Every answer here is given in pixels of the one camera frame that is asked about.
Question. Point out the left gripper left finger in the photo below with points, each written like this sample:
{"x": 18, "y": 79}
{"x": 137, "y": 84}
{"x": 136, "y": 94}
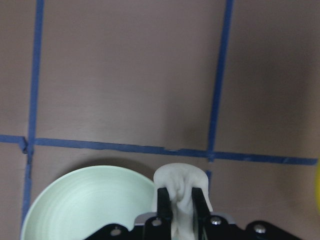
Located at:
{"x": 148, "y": 226}

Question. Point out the light green plate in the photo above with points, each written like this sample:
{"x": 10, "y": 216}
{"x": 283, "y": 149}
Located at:
{"x": 81, "y": 202}

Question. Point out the white steamed bun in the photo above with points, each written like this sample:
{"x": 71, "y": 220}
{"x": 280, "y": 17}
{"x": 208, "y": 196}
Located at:
{"x": 179, "y": 179}

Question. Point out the bottom yellow steamer layer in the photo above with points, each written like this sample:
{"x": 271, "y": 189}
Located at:
{"x": 317, "y": 185}

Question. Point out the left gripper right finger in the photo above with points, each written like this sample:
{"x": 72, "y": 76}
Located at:
{"x": 214, "y": 226}

